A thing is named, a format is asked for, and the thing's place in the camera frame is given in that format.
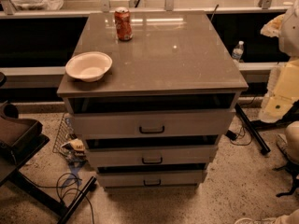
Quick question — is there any clear plastic water bottle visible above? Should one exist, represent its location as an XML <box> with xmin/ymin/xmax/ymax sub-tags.
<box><xmin>232</xmin><ymin>41</ymin><xmax>244</xmax><ymax>63</ymax></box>

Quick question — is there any wire mesh basket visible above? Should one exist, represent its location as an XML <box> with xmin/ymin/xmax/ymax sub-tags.
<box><xmin>52</xmin><ymin>113</ymin><xmax>86</xmax><ymax>162</ymax></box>

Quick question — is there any white bowl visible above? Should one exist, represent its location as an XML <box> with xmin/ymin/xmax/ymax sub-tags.
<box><xmin>65</xmin><ymin>51</ymin><xmax>112</xmax><ymax>82</ymax></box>

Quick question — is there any white sneaker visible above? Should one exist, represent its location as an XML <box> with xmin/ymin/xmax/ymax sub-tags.
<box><xmin>234</xmin><ymin>217</ymin><xmax>276</xmax><ymax>224</ymax></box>

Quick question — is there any grey drawer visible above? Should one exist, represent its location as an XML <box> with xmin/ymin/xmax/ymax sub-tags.
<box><xmin>70</xmin><ymin>110</ymin><xmax>235</xmax><ymax>139</ymax></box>
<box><xmin>85</xmin><ymin>145</ymin><xmax>218</xmax><ymax>167</ymax></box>
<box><xmin>97</xmin><ymin>170</ymin><xmax>207</xmax><ymax>188</ymax></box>

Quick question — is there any red soda can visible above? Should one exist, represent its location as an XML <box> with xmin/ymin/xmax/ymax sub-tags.
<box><xmin>114</xmin><ymin>7</ymin><xmax>133</xmax><ymax>41</ymax></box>

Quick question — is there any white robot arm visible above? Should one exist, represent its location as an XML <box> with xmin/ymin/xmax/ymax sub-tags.
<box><xmin>259</xmin><ymin>0</ymin><xmax>299</xmax><ymax>123</ymax></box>

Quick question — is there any black floor stand left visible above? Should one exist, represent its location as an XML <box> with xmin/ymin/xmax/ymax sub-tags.
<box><xmin>0</xmin><ymin>134</ymin><xmax>96</xmax><ymax>224</ymax></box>

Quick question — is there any grey bottom drawer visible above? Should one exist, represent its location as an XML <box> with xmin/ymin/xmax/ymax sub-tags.
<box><xmin>97</xmin><ymin>170</ymin><xmax>207</xmax><ymax>188</ymax></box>

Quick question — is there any dark tray on left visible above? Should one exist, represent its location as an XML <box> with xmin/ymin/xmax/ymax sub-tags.
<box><xmin>0</xmin><ymin>103</ymin><xmax>42</xmax><ymax>164</ymax></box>

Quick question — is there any black cable on floor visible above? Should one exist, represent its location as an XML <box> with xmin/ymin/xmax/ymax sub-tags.
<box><xmin>21</xmin><ymin>171</ymin><xmax>95</xmax><ymax>224</ymax></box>

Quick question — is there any grey top drawer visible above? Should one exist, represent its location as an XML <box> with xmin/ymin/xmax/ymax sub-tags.
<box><xmin>70</xmin><ymin>110</ymin><xmax>235</xmax><ymax>139</ymax></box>

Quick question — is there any black floor stand right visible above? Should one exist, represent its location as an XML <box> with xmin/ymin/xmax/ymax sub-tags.
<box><xmin>235</xmin><ymin>104</ymin><xmax>271</xmax><ymax>155</ymax></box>

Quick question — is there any black floor stand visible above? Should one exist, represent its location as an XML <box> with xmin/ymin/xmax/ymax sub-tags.
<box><xmin>235</xmin><ymin>104</ymin><xmax>271</xmax><ymax>155</ymax></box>
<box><xmin>0</xmin><ymin>134</ymin><xmax>96</xmax><ymax>224</ymax></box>

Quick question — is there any grey drawer cabinet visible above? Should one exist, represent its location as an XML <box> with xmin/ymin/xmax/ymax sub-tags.
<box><xmin>58</xmin><ymin>11</ymin><xmax>248</xmax><ymax>175</ymax></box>

